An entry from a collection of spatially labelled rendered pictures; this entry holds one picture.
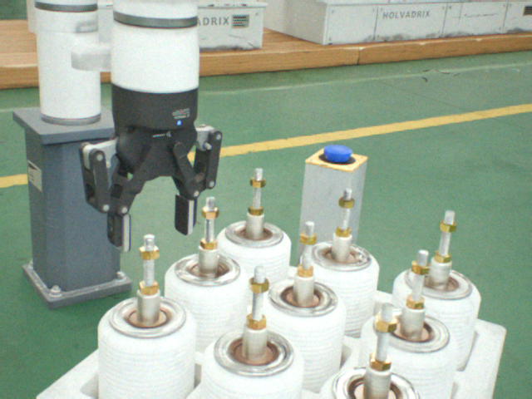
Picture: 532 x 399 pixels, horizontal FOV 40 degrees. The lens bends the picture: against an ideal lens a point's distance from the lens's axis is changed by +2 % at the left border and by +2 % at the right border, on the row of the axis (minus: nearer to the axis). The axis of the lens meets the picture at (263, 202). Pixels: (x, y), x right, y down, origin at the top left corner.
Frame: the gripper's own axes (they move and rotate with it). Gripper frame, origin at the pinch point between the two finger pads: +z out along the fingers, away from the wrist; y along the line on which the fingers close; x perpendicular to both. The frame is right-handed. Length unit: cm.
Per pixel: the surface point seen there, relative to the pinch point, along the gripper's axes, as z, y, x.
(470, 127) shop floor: 35, 172, 77
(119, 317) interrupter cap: 9.4, -3.0, 1.0
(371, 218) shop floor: 35, 85, 42
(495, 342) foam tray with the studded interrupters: 16.6, 36.5, -17.3
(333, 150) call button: 1.9, 37.2, 12.1
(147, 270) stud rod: 4.2, -0.8, -0.4
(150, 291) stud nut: 6.2, -0.9, -1.0
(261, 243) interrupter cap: 9.3, 19.5, 6.1
